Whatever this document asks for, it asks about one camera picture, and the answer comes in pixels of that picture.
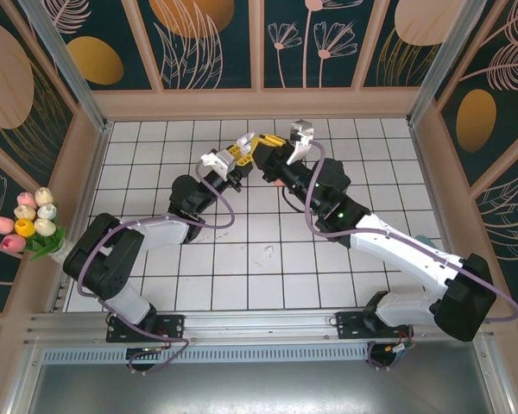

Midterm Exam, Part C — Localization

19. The white ribbed vase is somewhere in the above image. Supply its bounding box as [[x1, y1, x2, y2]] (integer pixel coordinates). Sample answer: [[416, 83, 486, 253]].
[[51, 243, 73, 263]]

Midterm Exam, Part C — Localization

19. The artificial tulip bouquet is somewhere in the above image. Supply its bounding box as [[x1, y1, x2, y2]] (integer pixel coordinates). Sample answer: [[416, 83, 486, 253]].
[[0, 185, 68, 262]]

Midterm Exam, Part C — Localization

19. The grey metal panel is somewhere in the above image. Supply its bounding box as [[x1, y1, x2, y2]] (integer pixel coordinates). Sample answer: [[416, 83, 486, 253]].
[[25, 361, 515, 414]]

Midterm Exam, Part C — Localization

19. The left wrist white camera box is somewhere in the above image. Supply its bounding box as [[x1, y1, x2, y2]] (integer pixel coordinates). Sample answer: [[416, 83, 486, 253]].
[[199, 148, 237, 178]]

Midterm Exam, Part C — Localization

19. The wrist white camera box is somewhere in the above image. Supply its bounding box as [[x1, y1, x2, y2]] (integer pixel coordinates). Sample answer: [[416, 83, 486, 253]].
[[199, 148, 237, 178], [287, 120, 316, 166]]

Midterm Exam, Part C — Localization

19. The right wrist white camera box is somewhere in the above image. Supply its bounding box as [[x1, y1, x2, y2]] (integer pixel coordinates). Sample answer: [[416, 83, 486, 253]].
[[287, 120, 316, 166]]

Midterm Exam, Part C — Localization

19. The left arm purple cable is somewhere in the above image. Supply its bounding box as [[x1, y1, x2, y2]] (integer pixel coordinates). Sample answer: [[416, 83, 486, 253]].
[[76, 159, 237, 375]]

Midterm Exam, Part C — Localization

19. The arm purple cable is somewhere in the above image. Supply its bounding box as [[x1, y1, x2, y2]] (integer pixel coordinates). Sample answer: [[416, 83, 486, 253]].
[[304, 140, 518, 371], [76, 159, 237, 375]]

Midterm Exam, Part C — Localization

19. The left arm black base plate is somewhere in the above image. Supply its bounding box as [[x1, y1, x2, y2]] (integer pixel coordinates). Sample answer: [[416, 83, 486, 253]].
[[106, 313, 186, 344]]

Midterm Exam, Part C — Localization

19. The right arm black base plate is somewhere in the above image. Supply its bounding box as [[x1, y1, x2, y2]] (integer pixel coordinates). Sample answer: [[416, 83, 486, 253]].
[[336, 310, 415, 340]]

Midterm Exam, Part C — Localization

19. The aluminium mounting rail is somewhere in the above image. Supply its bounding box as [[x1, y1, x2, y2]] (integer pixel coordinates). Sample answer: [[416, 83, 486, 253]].
[[23, 304, 497, 348]]

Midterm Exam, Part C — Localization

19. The aluminium frame post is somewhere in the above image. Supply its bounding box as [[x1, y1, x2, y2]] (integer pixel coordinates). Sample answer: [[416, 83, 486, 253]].
[[16, 0, 113, 133], [407, 0, 489, 126]]

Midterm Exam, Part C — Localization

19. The round black cable port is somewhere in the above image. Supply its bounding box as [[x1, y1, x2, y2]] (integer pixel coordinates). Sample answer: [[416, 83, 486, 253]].
[[368, 340, 414, 371], [126, 347, 167, 374]]

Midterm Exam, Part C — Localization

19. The slotted grey cable duct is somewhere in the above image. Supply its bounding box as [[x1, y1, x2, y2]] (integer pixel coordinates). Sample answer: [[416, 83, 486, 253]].
[[41, 342, 480, 366]]

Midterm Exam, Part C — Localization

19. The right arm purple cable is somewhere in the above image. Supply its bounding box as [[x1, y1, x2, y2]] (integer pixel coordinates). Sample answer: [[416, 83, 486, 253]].
[[304, 140, 518, 371]]

